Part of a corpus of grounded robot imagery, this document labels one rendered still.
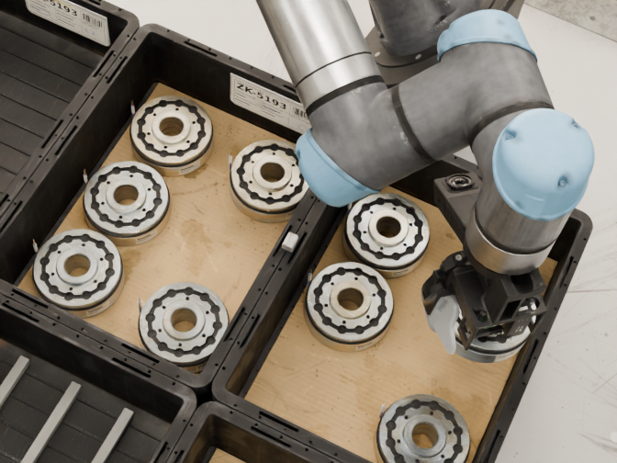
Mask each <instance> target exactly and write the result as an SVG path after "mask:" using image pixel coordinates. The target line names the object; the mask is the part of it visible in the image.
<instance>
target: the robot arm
mask: <svg viewBox="0 0 617 463"><path fill-rule="evenodd" d="M255 1H256V3H257V5H258V7H259V9H260V11H261V13H262V16H263V18H264V21H265V24H266V26H267V27H268V29H269V32H270V34H271V36H272V38H273V41H274V43H275V46H276V48H277V50H278V52H279V54H280V57H281V59H282V61H283V63H284V66H285V67H286V70H287V73H288V75H289V77H290V79H291V82H292V84H293V86H294V87H295V90H296V92H297V95H298V97H299V100H300V102H301V104H302V106H303V108H304V110H305V112H306V114H307V116H308V120H309V122H310V125H311V127H312V128H310V129H308V130H307V133H305V134H303V135H302V136H300V137H299V139H298V140H297V144H296V155H297V158H298V160H299V162H298V166H299V169H300V171H301V173H302V175H303V177H304V178H305V180H306V182H307V184H308V186H309V187H310V189H311V190H312V191H313V193H314V194H315V195H316V196H317V197H318V198H319V199H320V200H321V201H323V202H324V203H326V204H328V205H330V206H333V207H337V208H340V207H343V206H345V205H348V204H350V203H352V202H355V201H356V200H358V199H361V198H364V197H366V196H369V195H371V194H377V193H379V192H380V191H381V190H382V188H384V187H386V186H389V185H391V184H393V183H395V182H397V181H398V180H400V179H402V178H404V177H406V176H408V175H411V174H413V173H415V172H417V171H419V170H421V169H422V168H424V167H426V166H428V165H430V164H433V163H435V162H437V161H440V160H442V159H443V158H445V157H447V156H449V155H451V154H454V153H456V152H459V151H461V150H463V149H464V148H466V147H468V146H470V148H471V151H472V153H473V154H474V156H475V158H476V161H477V166H478V169H479V172H480V174H481V177H482V181H481V179H480V178H479V177H478V175H477V174H476V173H474V172H472V173H466V174H465V173H462V174H455V175H450V176H447V177H443V178H438V179H434V203H435V204H436V206H437V207H438V209H439V210H440V211H441V212H442V214H443V216H444V217H445V219H446V220H447V222H448V223H449V225H450V226H451V228H452V229H453V231H454V233H455V234H456V236H457V237H458V239H459V240H460V242H461V243H462V244H463V251H459V252H455V253H453V254H450V255H449V256H447V257H446V258H445V260H444V261H442V263H441V265H440V267H439V269H436V270H433V272H432V275H431V276H430V277H429V278H428V279H427V280H426V281H425V282H424V284H423V285H422V288H421V297H422V303H423V307H424V312H425V316H426V320H427V323H428V324H429V327H430V328H431V330H433V331H434V332H435V333H437V334H438V336H439V338H440V339H441V341H442V343H443V346H444V348H445V350H446V351H447V353H448V354H450V355H453V354H454V352H455V349H456V343H455V336H454V324H455V322H456V320H457V318H458V315H459V308H460V310H461V315H462V317H463V318H462V320H461V322H460V324H459V326H458V328H457V331H458V333H459V336H460V338H461V341H462V343H463V346H464V349H465V350H466V351H467V350H468V349H469V347H470V345H471V344H472V342H473V340H474V338H475V339H477V338H478V337H482V336H486V335H487V336H491V335H495V334H502V331H503V333H504V335H505V338H507V339H508V338H509V339H512V338H513V336H516V335H520V334H523V333H524V331H525V329H526V327H527V326H528V328H529V330H530V333H531V334H532V333H534V332H535V330H536V329H537V327H538V326H539V324H540V322H541V321H542V319H543V317H544V316H545V314H546V313H547V309H546V307H545V305H544V301H543V299H542V297H541V294H543V293H544V291H545V289H546V285H545V283H544V280H543V278H542V275H541V273H540V271H539V266H540V265H541V264H542V263H543V261H544V260H545V258H546V257H547V256H548V254H549V252H550V250H551V249H552V247H553V245H554V243H555V241H556V239H557V237H558V236H559V234H560V232H561V231H562V229H563V228H564V226H565V224H566V222H567V220H568V218H569V216H570V214H571V212H572V211H573V209H574V208H575V207H576V206H577V205H578V203H579V202H580V200H581V199H582V198H583V196H584V194H585V192H586V189H587V187H588V183H589V176H590V174H591V172H592V169H593V166H594V162H595V151H594V146H593V142H592V140H591V137H590V136H589V134H588V132H587V131H586V130H585V129H584V128H582V127H581V126H580V125H579V124H578V123H576V121H575V120H574V118H572V117H571V116H569V115H568V114H566V113H563V112H561V111H558V110H555V108H554V105H553V102H552V100H551V97H550V96H549V93H548V91H547V88H546V85H545V83H544V79H543V77H542V74H541V72H540V69H539V67H538V64H537V63H538V60H537V56H536V54H535V52H534V51H533V49H531V47H530V44H529V42H528V40H527V39H526V37H525V34H524V32H523V30H522V27H521V24H520V22H519V21H518V20H517V19H516V18H515V17H513V16H512V15H510V14H508V13H506V12H503V11H499V10H492V9H488V10H480V11H477V9H478V8H479V6H480V4H481V3H482V0H368V3H369V6H370V9H371V13H372V17H373V20H374V23H375V27H376V33H377V36H378V38H379V40H380V42H381V44H382V45H383V46H384V48H385V49H386V51H387V52H388V53H389V54H391V55H396V56H404V55H410V54H413V53H417V52H420V51H424V50H426V49H429V48H430V47H432V46H434V45H435V44H437V51H438V57H437V59H438V62H439V63H437V64H435V65H434V66H432V67H430V68H428V69H426V70H424V71H423V72H421V73H418V74H416V75H414V76H412V77H411V78H409V79H408V80H406V81H404V82H402V83H400V84H398V85H395V86H393V87H391V88H389V89H387V86H386V84H385V82H384V79H383V77H382V75H381V73H380V72H379V69H378V67H377V65H376V62H375V59H374V57H373V55H372V53H371V51H370V49H369V47H368V45H367V43H366V40H365V37H364V35H363V33H362V30H361V29H360V27H359V25H358V23H357V20H356V18H355V16H354V14H353V10H352V9H351V7H350V5H349V2H348V0H255ZM533 304H535V306H536V309H535V310H533V309H532V305H533ZM458 305H459V307H458ZM535 315H539V316H538V317H537V319H536V321H535V322H533V316H535ZM464 325H466V329H467V331H468V332H469V333H471V334H470V336H469V338H468V339H467V336H466V332H465V329H464Z"/></svg>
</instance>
